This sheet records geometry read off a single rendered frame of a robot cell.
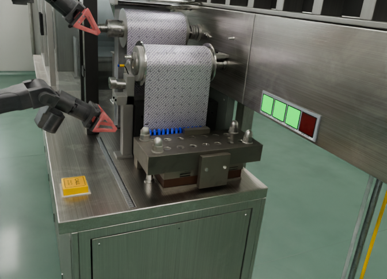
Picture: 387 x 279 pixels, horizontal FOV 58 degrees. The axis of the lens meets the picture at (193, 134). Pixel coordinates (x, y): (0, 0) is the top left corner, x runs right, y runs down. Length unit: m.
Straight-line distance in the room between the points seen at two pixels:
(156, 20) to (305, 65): 0.65
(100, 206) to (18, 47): 5.80
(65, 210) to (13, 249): 1.41
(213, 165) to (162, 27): 0.59
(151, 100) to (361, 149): 0.66
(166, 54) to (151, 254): 0.63
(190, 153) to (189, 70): 0.30
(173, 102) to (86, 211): 0.46
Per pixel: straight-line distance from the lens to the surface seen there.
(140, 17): 1.39
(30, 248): 2.41
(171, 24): 1.42
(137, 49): 1.18
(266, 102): 1.10
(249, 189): 1.18
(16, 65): 6.77
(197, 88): 1.23
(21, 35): 6.69
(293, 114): 1.01
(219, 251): 1.26
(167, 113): 1.22
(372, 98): 0.84
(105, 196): 1.09
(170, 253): 1.17
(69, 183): 1.12
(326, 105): 0.93
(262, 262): 2.33
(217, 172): 1.13
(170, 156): 1.05
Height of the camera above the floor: 1.47
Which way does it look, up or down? 21 degrees down
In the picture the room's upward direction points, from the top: 5 degrees clockwise
